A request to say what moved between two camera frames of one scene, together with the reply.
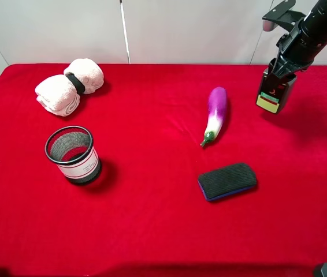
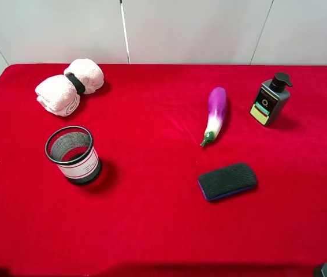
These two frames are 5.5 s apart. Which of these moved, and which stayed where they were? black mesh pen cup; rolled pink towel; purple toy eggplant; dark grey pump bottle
Moved: dark grey pump bottle
Stayed: purple toy eggplant; black mesh pen cup; rolled pink towel
